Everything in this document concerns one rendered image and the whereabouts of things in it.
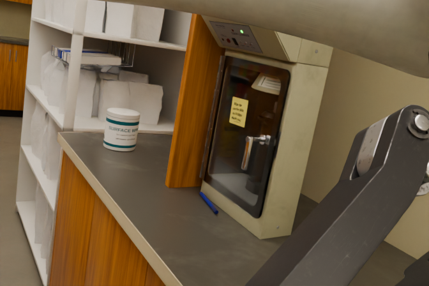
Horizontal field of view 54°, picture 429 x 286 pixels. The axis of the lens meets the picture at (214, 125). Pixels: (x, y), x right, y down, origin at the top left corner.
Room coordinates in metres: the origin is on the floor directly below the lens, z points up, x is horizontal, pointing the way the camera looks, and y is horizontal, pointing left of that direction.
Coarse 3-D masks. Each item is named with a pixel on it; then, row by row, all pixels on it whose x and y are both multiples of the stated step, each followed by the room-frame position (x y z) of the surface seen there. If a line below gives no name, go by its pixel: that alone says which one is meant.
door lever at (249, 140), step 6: (246, 138) 1.05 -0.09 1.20; (252, 138) 1.05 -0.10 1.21; (258, 138) 1.06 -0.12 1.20; (264, 138) 1.07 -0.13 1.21; (246, 144) 1.05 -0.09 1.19; (252, 144) 1.05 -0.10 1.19; (246, 150) 1.05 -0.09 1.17; (246, 156) 1.05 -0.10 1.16; (246, 162) 1.05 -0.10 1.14; (246, 168) 1.05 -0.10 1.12
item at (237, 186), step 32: (224, 64) 1.28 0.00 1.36; (256, 64) 1.15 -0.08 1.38; (224, 96) 1.25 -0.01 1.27; (256, 96) 1.13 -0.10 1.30; (224, 128) 1.23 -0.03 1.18; (256, 128) 1.11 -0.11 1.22; (224, 160) 1.20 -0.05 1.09; (256, 160) 1.09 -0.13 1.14; (224, 192) 1.18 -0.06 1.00; (256, 192) 1.07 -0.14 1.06
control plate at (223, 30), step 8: (216, 24) 1.20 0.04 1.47; (224, 24) 1.17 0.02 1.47; (232, 24) 1.13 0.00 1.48; (240, 24) 1.10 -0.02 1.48; (216, 32) 1.24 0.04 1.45; (224, 32) 1.20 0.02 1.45; (232, 32) 1.16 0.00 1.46; (240, 32) 1.12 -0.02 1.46; (248, 32) 1.09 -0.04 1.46; (224, 40) 1.23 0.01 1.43; (232, 40) 1.19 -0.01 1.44; (240, 40) 1.15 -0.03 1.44; (248, 40) 1.12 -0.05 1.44; (256, 40) 1.09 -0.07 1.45; (240, 48) 1.18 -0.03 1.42; (248, 48) 1.15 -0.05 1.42; (256, 48) 1.11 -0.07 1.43
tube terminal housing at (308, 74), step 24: (312, 48) 1.06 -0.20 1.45; (312, 72) 1.07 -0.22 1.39; (288, 96) 1.05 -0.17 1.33; (312, 96) 1.08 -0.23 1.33; (288, 120) 1.05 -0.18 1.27; (312, 120) 1.09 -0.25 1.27; (288, 144) 1.06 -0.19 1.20; (288, 168) 1.07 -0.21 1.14; (216, 192) 1.23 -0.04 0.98; (288, 192) 1.08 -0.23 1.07; (240, 216) 1.12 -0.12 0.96; (264, 216) 1.04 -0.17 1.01; (288, 216) 1.09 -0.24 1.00
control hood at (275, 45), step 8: (208, 16) 1.21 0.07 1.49; (208, 24) 1.25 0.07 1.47; (256, 32) 1.06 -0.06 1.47; (264, 32) 1.03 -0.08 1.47; (272, 32) 1.01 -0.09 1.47; (216, 40) 1.27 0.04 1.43; (264, 40) 1.06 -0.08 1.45; (272, 40) 1.03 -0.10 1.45; (280, 40) 1.01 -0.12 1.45; (288, 40) 1.02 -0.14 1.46; (296, 40) 1.03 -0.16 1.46; (232, 48) 1.22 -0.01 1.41; (264, 48) 1.08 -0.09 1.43; (272, 48) 1.05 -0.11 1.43; (280, 48) 1.02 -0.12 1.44; (288, 48) 1.02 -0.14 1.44; (296, 48) 1.03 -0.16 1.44; (272, 56) 1.08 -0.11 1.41; (280, 56) 1.05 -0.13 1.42; (288, 56) 1.02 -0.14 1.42; (296, 56) 1.04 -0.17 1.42
